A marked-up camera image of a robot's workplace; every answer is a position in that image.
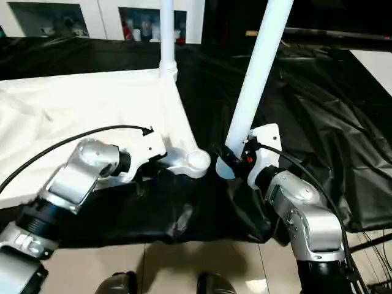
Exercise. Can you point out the white plastic table leg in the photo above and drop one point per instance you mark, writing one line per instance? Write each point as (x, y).
(257, 76)
(167, 30)

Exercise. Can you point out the white plastic table top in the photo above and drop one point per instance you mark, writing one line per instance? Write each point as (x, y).
(76, 104)

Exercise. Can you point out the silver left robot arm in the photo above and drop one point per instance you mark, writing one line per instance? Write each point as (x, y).
(76, 174)

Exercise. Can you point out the black table mat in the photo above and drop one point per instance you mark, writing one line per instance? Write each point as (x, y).
(306, 107)

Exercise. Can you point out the small yellow label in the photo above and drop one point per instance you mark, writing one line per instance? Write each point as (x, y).
(252, 32)

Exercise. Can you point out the small white bottle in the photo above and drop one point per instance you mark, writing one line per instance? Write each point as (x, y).
(154, 30)
(136, 34)
(177, 34)

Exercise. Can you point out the thin black floor rod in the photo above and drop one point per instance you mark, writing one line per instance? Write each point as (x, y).
(370, 242)

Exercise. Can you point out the long black bar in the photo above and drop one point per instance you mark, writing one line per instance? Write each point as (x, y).
(337, 35)

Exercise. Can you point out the white flat panel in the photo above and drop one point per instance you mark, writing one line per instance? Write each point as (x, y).
(376, 70)

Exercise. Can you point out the white glass-door cabinet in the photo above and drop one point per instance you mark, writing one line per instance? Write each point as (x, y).
(104, 18)

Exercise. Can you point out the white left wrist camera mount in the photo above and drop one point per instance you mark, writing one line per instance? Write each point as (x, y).
(150, 147)

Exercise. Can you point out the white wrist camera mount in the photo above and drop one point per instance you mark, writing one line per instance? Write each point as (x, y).
(266, 137)
(150, 147)

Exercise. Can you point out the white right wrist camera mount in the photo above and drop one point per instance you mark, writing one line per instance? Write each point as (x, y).
(266, 137)

